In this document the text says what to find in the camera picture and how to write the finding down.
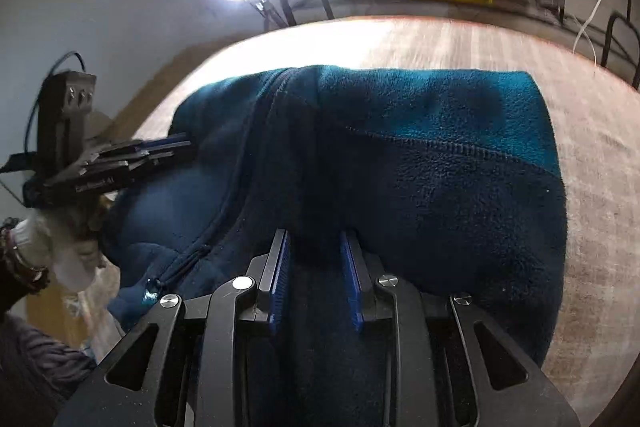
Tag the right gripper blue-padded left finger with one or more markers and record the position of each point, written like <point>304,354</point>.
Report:
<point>270,273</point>

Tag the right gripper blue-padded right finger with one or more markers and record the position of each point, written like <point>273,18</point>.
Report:
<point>367,307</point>

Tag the teal plaid fleece jacket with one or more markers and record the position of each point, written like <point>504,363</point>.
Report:
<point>451,177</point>

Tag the left forearm dark sleeve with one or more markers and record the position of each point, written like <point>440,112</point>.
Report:
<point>17,279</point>

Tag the left white gloved hand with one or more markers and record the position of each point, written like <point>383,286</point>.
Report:
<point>63,241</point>

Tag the beige checked bed blanket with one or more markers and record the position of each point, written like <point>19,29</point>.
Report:
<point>595,115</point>

